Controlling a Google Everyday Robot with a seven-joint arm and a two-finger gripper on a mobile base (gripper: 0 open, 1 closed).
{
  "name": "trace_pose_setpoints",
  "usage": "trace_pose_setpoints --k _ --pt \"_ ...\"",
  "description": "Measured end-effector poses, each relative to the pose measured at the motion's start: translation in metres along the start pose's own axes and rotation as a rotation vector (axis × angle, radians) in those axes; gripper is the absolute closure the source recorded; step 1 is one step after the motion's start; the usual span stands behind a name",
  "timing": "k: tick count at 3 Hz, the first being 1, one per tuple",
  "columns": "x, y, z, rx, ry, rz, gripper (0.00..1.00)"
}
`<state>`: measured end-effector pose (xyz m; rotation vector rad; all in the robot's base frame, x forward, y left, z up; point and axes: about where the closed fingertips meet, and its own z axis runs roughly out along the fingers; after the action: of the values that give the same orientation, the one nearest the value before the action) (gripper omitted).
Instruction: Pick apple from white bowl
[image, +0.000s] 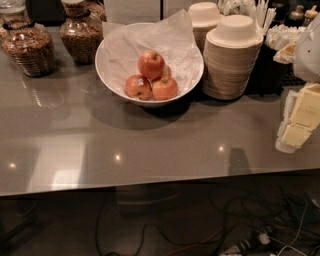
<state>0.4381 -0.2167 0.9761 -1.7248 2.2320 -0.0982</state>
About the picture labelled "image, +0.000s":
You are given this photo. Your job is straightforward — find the hidden back apple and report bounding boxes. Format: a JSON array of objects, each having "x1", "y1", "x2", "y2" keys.
[{"x1": 162, "y1": 65, "x2": 172, "y2": 78}]

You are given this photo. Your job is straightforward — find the glass granola jar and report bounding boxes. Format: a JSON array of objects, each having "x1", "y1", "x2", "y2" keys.
[
  {"x1": 0, "y1": 0, "x2": 56, "y2": 77},
  {"x1": 59, "y1": 0, "x2": 103, "y2": 65}
]

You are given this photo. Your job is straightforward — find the white paper liner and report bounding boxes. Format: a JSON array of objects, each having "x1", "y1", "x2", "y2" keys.
[{"x1": 101, "y1": 9, "x2": 203, "y2": 98}]

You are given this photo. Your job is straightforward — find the left glass granola jar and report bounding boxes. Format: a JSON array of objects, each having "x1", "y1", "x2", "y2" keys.
[{"x1": 0, "y1": 0, "x2": 56, "y2": 77}]

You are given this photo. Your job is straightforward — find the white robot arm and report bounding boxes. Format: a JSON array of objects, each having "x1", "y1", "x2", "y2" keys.
[{"x1": 275, "y1": 14, "x2": 320, "y2": 153}]

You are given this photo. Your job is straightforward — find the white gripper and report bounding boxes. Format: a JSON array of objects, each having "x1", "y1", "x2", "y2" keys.
[{"x1": 275, "y1": 83, "x2": 320, "y2": 153}]

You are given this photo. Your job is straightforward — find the black napkin holder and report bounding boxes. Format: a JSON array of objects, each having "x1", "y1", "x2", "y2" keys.
[{"x1": 245, "y1": 24, "x2": 305, "y2": 96}]

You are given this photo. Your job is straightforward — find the power strip on floor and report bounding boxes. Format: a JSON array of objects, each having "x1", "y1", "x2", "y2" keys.
[{"x1": 219, "y1": 233, "x2": 270, "y2": 256}]

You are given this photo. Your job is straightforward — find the middle glass granola jar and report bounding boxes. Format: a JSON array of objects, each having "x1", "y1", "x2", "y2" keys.
[{"x1": 59, "y1": 0, "x2": 103, "y2": 65}]

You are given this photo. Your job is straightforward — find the red apple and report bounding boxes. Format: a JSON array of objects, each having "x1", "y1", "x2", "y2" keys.
[
  {"x1": 125, "y1": 74, "x2": 152, "y2": 100},
  {"x1": 152, "y1": 77, "x2": 178, "y2": 101},
  {"x1": 137, "y1": 50, "x2": 165, "y2": 80}
]

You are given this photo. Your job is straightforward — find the front stack paper bowls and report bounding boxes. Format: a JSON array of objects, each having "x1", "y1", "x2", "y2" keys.
[{"x1": 202, "y1": 15, "x2": 263, "y2": 101}]

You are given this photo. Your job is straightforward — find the rear glass jar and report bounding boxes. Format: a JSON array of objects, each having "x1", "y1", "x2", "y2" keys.
[{"x1": 86, "y1": 0, "x2": 107, "y2": 22}]

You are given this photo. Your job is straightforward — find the light capped bottle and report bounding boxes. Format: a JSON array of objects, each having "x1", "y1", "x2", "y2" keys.
[{"x1": 303, "y1": 5, "x2": 318, "y2": 27}]

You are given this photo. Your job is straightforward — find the black floor cable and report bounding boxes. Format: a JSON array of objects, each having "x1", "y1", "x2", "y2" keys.
[{"x1": 94, "y1": 186, "x2": 234, "y2": 256}]

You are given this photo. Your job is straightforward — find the white ceramic bowl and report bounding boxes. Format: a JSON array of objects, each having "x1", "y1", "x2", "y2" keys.
[{"x1": 94, "y1": 22, "x2": 205, "y2": 108}]

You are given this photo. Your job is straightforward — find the white plastic cutlery bunch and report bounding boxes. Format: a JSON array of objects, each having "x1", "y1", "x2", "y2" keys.
[{"x1": 218, "y1": 0, "x2": 276, "y2": 35}]

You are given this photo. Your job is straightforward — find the dark bottle with cap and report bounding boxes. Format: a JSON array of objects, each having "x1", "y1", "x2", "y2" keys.
[{"x1": 285, "y1": 5, "x2": 304, "y2": 27}]

